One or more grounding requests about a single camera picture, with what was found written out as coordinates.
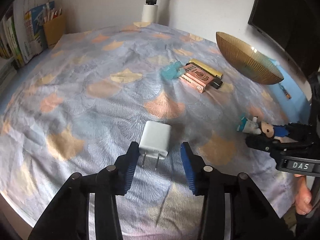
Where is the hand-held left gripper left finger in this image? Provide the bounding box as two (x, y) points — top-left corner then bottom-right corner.
(27, 141), (140, 240)

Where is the pink printed box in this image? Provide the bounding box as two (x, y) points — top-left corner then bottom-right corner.
(179, 64), (215, 93)

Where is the amber ribbed glass bowl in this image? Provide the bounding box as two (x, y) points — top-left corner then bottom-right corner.
(215, 31), (285, 85)

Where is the white desk lamp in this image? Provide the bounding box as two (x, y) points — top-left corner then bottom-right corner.
(141, 0), (160, 23)

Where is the row of upright books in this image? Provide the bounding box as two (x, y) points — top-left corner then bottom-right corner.
(0, 0), (55, 65)

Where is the black lighter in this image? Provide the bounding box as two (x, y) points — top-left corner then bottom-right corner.
(210, 77), (224, 89)

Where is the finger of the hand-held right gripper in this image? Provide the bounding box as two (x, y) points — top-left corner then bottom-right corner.
(285, 122), (313, 141)
(245, 135), (314, 153)

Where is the cyan plastic crystal piece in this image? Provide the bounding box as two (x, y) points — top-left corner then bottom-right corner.
(160, 60), (187, 80)

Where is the person's right hand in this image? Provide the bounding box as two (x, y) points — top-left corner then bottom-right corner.
(294, 174), (314, 215)

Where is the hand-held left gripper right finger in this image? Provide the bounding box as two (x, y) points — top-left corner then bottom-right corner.
(180, 141), (294, 240)

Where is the black monitor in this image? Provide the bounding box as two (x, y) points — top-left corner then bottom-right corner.
(247, 0), (320, 80)

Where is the printed grey orange tablecloth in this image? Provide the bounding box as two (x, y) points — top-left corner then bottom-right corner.
(0, 21), (310, 240)

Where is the red and blue battery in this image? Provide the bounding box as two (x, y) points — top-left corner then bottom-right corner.
(279, 82), (292, 100)

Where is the bunch of pens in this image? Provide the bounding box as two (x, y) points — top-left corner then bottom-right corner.
(44, 2), (63, 22)

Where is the small figure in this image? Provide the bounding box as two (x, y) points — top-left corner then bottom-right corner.
(237, 114), (292, 139)

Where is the yellow flat box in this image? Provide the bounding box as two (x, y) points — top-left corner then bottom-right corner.
(189, 59), (223, 78)

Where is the tan pen holder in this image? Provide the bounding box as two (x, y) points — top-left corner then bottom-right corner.
(43, 14), (67, 48)

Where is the white charger plug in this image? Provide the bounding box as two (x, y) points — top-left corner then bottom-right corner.
(139, 120), (172, 169)

